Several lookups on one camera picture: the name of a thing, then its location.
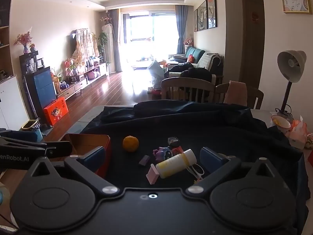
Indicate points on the small plastic-wrapped block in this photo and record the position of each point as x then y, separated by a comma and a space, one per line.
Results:
173, 142

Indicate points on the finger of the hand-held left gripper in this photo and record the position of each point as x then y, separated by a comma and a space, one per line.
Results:
58, 149
17, 135

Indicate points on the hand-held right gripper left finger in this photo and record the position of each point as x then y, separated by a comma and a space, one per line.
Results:
91, 156

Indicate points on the blue curtain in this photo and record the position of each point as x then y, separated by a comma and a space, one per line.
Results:
181, 29
115, 41

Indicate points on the wooden chair with towel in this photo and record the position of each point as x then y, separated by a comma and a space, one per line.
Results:
255, 98

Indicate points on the white bowl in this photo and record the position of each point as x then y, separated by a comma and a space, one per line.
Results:
280, 123

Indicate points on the mountain print table mat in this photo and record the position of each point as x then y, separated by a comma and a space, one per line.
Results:
97, 117

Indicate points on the small dark framed picture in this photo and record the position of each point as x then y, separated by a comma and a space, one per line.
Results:
195, 20

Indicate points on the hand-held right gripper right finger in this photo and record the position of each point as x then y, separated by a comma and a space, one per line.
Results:
211, 157

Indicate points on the vase with pink flowers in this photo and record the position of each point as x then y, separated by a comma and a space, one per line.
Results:
24, 41

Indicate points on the black clothes pile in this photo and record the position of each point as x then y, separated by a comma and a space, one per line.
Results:
195, 72

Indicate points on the medium dark framed picture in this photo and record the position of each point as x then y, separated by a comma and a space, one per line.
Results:
202, 16

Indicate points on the orange fruit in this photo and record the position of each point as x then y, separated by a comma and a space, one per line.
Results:
130, 144

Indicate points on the television screen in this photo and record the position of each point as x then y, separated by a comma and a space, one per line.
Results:
44, 88

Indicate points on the pink tissue pack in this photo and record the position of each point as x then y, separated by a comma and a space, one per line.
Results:
298, 134

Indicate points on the dark navy cloth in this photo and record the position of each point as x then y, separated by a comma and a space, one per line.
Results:
220, 132

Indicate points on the large dark framed picture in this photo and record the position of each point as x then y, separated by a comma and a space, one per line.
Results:
212, 11

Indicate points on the orange gift box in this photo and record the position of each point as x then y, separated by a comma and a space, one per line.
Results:
56, 111

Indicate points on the purple eraser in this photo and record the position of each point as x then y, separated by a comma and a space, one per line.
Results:
144, 160

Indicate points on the green sofa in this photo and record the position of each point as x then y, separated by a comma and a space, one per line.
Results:
198, 53

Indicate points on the red tin box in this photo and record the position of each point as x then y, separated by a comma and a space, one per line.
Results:
85, 142

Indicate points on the white bag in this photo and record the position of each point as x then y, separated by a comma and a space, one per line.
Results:
155, 72

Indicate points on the tall green plant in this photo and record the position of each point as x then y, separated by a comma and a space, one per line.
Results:
102, 42

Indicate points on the low coffee table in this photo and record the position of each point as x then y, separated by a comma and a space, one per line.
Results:
143, 64

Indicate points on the purple toy figure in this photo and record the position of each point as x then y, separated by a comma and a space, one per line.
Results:
162, 154

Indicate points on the white scissors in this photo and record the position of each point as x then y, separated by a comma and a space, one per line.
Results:
196, 171

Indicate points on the pink comb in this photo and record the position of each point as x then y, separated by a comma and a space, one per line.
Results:
152, 175

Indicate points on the wooden tv stand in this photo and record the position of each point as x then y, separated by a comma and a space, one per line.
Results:
80, 82

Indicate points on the patterned cloth over television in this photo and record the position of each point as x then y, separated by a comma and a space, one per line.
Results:
84, 44

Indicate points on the blue trash bin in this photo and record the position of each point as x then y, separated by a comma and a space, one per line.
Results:
31, 129

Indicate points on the wooden spindle chair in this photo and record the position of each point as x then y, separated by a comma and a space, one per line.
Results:
188, 84

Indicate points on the white standing air conditioner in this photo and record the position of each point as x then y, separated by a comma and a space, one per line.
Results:
107, 44

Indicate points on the red floor cushion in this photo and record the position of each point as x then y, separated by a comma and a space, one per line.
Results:
156, 92

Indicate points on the grey desk lamp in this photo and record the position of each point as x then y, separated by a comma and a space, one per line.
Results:
292, 64

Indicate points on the pink towel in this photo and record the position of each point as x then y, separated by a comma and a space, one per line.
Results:
234, 91

